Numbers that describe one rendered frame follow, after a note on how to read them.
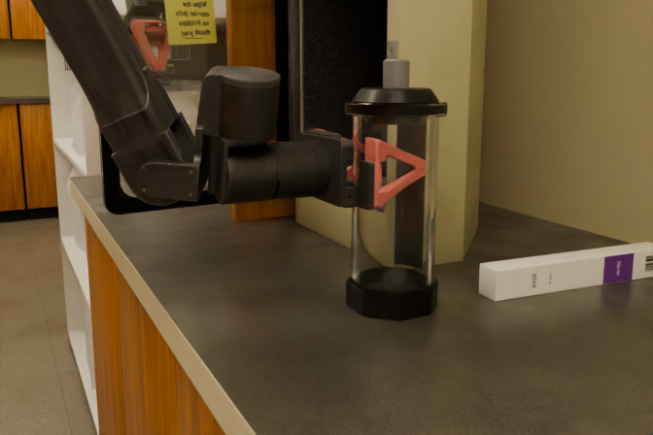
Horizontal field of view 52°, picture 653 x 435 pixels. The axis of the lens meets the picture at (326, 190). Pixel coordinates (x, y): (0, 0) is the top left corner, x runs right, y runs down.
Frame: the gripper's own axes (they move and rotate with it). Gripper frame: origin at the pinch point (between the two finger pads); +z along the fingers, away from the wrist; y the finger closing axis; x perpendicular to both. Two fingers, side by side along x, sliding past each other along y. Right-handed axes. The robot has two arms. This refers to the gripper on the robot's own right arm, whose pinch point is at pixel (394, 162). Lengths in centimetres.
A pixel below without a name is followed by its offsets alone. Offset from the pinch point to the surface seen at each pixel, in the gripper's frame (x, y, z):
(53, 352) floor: 109, 232, -22
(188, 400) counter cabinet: 29.3, 13.5, -19.9
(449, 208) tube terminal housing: 8.3, 10.1, 15.4
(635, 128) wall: -1, 10, 50
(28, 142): 45, 511, -13
